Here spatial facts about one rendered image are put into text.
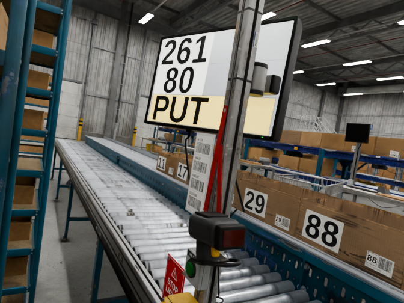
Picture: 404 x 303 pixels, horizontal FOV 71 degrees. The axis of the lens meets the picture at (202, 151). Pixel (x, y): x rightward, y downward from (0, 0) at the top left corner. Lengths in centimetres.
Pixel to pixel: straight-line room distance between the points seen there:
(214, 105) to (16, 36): 47
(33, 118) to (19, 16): 105
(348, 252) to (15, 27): 111
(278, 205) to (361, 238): 37
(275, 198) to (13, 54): 107
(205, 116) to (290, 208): 62
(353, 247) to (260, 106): 61
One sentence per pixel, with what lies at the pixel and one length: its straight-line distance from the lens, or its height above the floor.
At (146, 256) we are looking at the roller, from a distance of 118.
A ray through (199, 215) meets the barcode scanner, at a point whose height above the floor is 108.
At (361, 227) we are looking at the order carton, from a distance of 109.
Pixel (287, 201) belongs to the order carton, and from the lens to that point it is 127.
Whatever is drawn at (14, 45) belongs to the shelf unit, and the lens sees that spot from 69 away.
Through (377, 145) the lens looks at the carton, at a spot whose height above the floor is 157.
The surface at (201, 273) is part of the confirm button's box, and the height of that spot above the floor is 96.
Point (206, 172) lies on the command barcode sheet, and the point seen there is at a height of 116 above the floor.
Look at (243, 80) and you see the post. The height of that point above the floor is 136.
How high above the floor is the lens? 124
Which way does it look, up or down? 3 degrees down
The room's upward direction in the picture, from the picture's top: 9 degrees clockwise
